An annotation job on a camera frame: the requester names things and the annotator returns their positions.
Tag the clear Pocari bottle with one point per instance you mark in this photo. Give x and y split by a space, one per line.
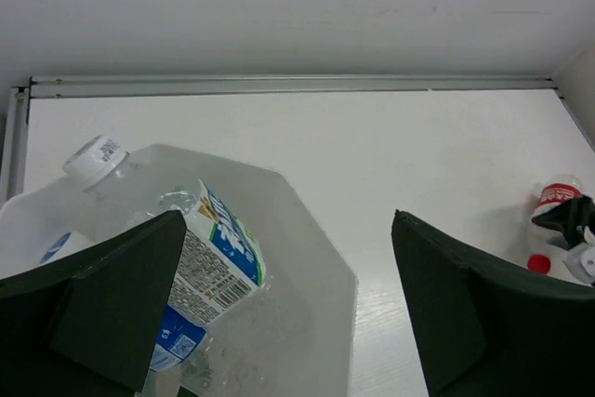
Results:
68 244

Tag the blue label Pocari bottle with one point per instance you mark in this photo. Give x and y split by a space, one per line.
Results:
177 339

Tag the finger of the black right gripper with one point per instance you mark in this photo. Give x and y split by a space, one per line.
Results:
572 222

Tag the aluminium table frame rail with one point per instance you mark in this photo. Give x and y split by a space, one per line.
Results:
15 122

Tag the translucent white plastic bin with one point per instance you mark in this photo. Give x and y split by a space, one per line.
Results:
293 337

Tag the red label clear bottle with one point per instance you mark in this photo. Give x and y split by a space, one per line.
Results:
545 256

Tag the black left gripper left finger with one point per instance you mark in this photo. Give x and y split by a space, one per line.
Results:
86 325

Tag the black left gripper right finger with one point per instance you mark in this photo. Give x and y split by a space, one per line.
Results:
486 327

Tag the clear bottle white label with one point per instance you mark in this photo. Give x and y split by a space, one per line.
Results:
220 264

